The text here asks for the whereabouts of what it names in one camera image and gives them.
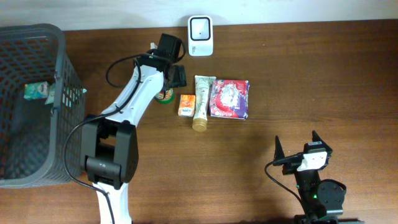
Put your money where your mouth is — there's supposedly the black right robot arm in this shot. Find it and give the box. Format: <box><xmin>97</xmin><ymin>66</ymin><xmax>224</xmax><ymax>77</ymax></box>
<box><xmin>264</xmin><ymin>131</ymin><xmax>362</xmax><ymax>224</ymax></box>

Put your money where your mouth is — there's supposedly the teal tissue pack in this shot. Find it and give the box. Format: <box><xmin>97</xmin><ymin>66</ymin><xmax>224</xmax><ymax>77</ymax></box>
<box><xmin>24</xmin><ymin>82</ymin><xmax>50</xmax><ymax>100</ymax></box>

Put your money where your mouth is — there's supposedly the cream tube gold cap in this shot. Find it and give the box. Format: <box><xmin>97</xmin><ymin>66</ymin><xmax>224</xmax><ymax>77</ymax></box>
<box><xmin>192</xmin><ymin>75</ymin><xmax>216</xmax><ymax>132</ymax></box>

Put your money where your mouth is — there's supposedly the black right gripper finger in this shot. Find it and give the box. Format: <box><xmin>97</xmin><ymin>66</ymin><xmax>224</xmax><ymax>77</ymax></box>
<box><xmin>312</xmin><ymin>130</ymin><xmax>330</xmax><ymax>149</ymax></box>
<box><xmin>272</xmin><ymin>136</ymin><xmax>285</xmax><ymax>166</ymax></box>

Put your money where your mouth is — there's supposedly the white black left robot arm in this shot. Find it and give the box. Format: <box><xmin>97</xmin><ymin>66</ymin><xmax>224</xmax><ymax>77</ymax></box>
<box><xmin>80</xmin><ymin>34</ymin><xmax>187</xmax><ymax>223</ymax></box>

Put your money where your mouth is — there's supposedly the red purple pad package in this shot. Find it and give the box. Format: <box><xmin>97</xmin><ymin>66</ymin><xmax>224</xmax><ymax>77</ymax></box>
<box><xmin>209</xmin><ymin>79</ymin><xmax>250</xmax><ymax>120</ymax></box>

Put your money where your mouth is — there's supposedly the brown lid sauce jar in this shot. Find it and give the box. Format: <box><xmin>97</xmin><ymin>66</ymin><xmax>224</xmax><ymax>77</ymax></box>
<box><xmin>154</xmin><ymin>88</ymin><xmax>174</xmax><ymax>105</ymax></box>

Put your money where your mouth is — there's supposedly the grey plastic mesh basket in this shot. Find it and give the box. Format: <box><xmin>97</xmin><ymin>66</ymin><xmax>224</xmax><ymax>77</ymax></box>
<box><xmin>1</xmin><ymin>24</ymin><xmax>85</xmax><ymax>189</ymax></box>

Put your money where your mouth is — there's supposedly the orange tissue pack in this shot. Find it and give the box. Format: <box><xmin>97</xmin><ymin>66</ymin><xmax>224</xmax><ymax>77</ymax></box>
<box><xmin>178</xmin><ymin>95</ymin><xmax>196</xmax><ymax>117</ymax></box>

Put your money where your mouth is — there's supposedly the mint green wipes pack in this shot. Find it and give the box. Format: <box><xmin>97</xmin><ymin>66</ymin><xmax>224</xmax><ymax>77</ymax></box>
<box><xmin>44</xmin><ymin>83</ymin><xmax>87</xmax><ymax>107</ymax></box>

